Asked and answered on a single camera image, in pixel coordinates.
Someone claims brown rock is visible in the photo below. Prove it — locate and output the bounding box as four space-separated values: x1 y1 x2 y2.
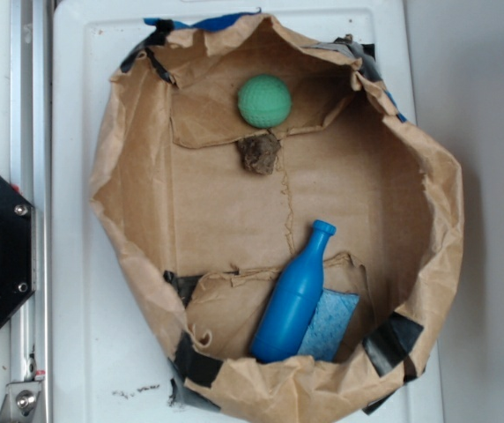
236 133 281 175

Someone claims brown paper bag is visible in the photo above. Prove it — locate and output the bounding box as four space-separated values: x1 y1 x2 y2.
90 13 464 422

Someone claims blue plastic bottle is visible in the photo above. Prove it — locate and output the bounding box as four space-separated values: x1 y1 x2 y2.
250 220 337 363

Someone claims green dimpled ball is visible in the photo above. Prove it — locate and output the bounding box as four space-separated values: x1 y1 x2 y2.
237 74 292 129

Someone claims blue sponge cloth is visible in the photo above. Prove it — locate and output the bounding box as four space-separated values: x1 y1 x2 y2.
297 289 359 361

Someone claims white plastic tray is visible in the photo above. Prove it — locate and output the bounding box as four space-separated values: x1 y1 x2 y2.
50 0 447 423

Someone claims aluminium extrusion rail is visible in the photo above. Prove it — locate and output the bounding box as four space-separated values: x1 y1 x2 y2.
10 1 56 422

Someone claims metal corner bracket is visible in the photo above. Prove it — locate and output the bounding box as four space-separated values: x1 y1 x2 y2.
0 381 46 423

